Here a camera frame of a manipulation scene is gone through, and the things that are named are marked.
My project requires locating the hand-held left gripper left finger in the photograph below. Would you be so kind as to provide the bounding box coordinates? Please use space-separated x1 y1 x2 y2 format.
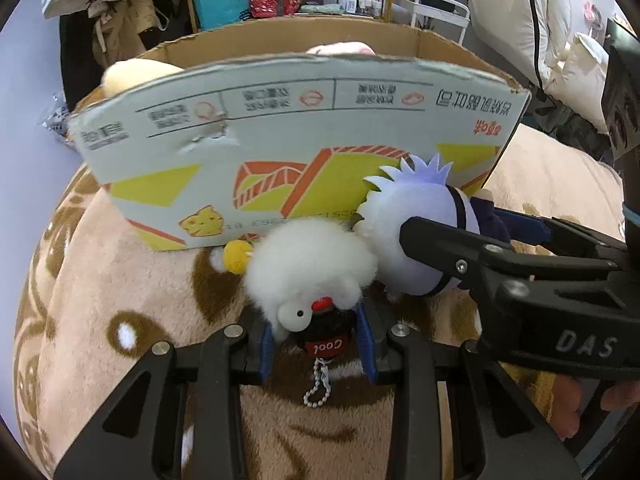
52 322 276 480

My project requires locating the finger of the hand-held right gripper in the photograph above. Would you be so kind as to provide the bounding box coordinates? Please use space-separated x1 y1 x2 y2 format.
492 207 628 263
398 216 551 296

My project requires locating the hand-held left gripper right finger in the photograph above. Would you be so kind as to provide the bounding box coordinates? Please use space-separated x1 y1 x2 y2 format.
356 309 583 480

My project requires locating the white-haired plush doll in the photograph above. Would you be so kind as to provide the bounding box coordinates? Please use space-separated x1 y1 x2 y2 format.
352 152 516 303

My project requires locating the white fluffy plush keychain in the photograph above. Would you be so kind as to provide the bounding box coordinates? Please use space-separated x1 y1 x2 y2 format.
209 220 378 408

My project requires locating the printed cardboard box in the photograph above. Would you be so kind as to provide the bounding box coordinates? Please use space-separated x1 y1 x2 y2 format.
67 22 533 253

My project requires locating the pink swiss roll plush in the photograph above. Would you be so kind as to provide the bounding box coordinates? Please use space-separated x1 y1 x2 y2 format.
305 41 376 57

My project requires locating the yellow bear plush toy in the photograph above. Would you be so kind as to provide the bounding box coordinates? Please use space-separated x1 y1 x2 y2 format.
100 57 186 98

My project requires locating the person's right hand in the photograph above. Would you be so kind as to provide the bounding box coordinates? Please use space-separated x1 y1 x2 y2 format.
547 376 640 441

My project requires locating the beige brown printed blanket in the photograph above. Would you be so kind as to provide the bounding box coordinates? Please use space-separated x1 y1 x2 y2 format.
12 122 626 480

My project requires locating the white padded chair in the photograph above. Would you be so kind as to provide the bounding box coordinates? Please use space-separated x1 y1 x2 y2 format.
460 0 626 161

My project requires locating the white trolley cart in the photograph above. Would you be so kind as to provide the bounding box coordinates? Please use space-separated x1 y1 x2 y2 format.
392 0 471 46

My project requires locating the folded green cloth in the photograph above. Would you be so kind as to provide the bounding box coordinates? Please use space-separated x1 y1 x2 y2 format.
299 2 346 16

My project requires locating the patterned clear plastic bag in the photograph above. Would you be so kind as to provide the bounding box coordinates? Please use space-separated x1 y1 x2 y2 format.
37 92 73 148

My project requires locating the black coat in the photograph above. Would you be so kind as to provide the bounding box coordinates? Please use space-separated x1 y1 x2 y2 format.
59 10 108 111

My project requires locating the beige garment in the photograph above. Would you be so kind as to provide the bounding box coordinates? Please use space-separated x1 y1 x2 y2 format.
90 0 168 68

